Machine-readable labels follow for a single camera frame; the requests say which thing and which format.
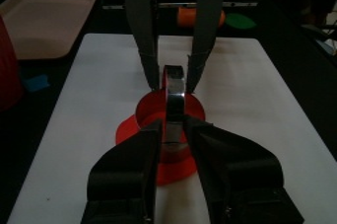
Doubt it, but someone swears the green toy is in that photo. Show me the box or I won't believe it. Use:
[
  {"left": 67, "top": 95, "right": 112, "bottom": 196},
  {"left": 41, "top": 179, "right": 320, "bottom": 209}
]
[{"left": 224, "top": 12, "right": 258, "bottom": 31}]

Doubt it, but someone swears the orange toy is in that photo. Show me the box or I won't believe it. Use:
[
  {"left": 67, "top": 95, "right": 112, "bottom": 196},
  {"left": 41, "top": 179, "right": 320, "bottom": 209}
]
[{"left": 176, "top": 6, "right": 227, "bottom": 29}]

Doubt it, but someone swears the white cutting board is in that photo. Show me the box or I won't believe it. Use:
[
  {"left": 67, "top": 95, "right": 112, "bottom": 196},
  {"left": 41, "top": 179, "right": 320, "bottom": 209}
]
[{"left": 5, "top": 33, "right": 337, "bottom": 224}]

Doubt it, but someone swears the blue tape piece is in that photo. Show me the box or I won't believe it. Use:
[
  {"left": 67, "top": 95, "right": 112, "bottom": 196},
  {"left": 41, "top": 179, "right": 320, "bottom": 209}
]
[{"left": 21, "top": 73, "right": 52, "bottom": 94}]

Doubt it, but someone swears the red play dough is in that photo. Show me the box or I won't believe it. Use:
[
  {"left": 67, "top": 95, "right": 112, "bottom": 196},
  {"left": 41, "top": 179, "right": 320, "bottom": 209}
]
[{"left": 115, "top": 89, "right": 207, "bottom": 187}]

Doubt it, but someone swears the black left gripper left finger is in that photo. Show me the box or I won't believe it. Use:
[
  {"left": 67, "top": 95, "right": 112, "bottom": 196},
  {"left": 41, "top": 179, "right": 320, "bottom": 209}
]
[{"left": 80, "top": 118, "right": 165, "bottom": 224}]

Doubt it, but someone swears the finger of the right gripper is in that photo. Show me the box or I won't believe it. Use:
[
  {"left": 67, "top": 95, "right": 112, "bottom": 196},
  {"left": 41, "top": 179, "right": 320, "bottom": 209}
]
[
  {"left": 185, "top": 0, "right": 225, "bottom": 95},
  {"left": 124, "top": 0, "right": 163, "bottom": 92}
]

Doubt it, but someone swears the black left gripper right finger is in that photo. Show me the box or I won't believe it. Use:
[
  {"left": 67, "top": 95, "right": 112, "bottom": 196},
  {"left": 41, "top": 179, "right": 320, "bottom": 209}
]
[{"left": 183, "top": 114, "right": 305, "bottom": 224}]

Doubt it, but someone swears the round metal dough cutter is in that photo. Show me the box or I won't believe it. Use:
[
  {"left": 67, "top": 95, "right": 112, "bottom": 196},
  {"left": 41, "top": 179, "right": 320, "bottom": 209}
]
[{"left": 161, "top": 64, "right": 188, "bottom": 145}]

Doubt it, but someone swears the red bowl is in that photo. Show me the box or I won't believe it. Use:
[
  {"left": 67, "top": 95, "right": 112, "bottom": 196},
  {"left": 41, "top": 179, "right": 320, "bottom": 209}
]
[{"left": 0, "top": 14, "right": 25, "bottom": 112}]

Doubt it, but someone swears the beige plastic tray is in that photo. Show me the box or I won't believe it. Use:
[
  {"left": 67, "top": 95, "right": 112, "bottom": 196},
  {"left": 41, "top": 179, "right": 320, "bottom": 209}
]
[{"left": 0, "top": 0, "right": 99, "bottom": 61}]

